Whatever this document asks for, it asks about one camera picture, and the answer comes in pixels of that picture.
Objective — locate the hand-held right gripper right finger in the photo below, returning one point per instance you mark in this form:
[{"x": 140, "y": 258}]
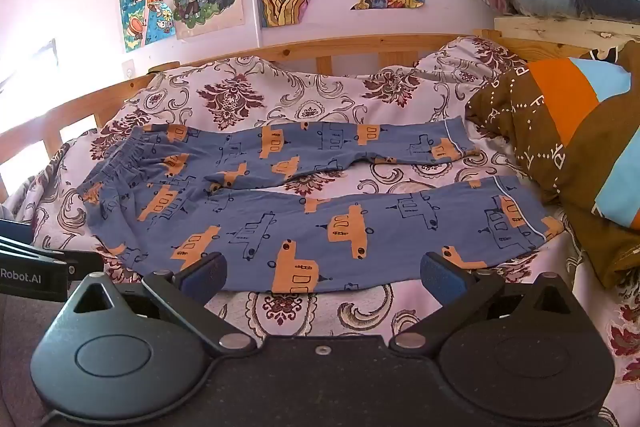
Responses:
[{"x": 439, "y": 274}]

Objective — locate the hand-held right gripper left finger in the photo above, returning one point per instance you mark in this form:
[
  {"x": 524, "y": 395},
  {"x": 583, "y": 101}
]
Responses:
[{"x": 209, "y": 274}]

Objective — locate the blue pants with orange cars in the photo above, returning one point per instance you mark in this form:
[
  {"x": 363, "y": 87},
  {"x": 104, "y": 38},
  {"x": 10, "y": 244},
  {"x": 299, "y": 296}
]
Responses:
[{"x": 300, "y": 232}]

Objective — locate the person's left forearm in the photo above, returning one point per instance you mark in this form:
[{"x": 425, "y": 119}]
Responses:
[{"x": 20, "y": 347}]

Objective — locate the brown orange blue quilt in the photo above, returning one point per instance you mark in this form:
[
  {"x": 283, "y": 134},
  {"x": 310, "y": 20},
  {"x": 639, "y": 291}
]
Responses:
[{"x": 565, "y": 132}]

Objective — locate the floral white bedsheet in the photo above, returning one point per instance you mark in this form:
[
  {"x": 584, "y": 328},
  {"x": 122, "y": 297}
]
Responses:
[{"x": 320, "y": 92}]

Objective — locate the white wall socket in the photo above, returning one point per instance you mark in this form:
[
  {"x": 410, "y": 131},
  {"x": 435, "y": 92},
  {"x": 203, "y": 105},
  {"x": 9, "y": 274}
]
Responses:
[{"x": 128, "y": 70}]

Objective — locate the wooden bed frame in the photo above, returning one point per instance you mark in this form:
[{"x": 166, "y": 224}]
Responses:
[{"x": 320, "y": 52}]

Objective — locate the blue cartoon girl wall poster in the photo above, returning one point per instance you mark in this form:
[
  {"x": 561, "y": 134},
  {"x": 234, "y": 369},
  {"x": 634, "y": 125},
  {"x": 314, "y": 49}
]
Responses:
[{"x": 142, "y": 2}]

